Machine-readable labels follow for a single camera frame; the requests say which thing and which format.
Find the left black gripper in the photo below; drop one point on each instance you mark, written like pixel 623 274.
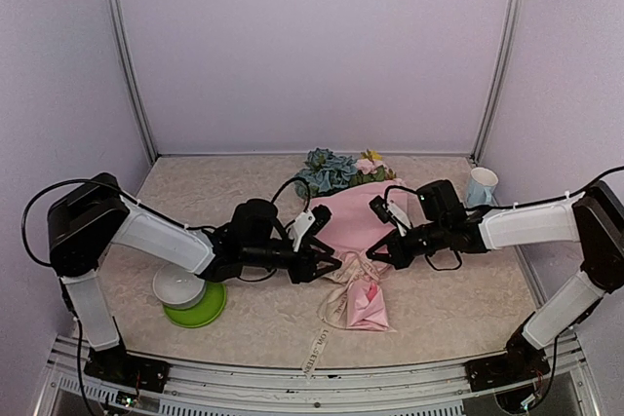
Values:
pixel 304 269

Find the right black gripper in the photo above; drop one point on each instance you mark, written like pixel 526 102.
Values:
pixel 399 255

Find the pink wrapping paper sheet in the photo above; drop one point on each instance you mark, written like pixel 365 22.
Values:
pixel 353 225

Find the beige printed ribbon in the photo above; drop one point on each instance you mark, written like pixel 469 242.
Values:
pixel 356 304

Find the pale pink fake flower stem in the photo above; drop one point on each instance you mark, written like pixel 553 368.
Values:
pixel 374 171

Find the blue fake flower bunch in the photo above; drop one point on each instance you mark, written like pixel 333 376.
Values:
pixel 325 173

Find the yellow fake flower stem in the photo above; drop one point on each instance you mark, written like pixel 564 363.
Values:
pixel 371 155

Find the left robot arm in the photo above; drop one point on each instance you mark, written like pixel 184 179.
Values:
pixel 97 214

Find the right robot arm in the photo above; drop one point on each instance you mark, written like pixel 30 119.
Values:
pixel 585 225

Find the green plastic plate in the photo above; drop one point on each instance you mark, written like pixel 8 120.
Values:
pixel 206 311

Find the light blue mug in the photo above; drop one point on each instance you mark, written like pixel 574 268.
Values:
pixel 481 186

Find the white ceramic bowl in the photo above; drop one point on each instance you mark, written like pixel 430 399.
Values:
pixel 176 288

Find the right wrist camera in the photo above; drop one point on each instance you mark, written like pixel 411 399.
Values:
pixel 389 212

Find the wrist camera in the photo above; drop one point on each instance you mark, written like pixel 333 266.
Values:
pixel 308 224
pixel 389 212

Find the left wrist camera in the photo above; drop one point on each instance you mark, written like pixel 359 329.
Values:
pixel 308 224

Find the front aluminium rail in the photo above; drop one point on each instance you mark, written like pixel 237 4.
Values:
pixel 205 388

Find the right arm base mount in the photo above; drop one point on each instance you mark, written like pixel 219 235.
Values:
pixel 505 369

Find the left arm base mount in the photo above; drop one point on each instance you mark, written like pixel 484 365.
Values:
pixel 143 374

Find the right aluminium frame post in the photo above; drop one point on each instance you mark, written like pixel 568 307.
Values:
pixel 505 49

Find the aluminium frame post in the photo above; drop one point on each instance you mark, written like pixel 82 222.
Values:
pixel 130 79
pixel 505 49

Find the left aluminium frame post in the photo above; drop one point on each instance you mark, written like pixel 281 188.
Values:
pixel 130 79

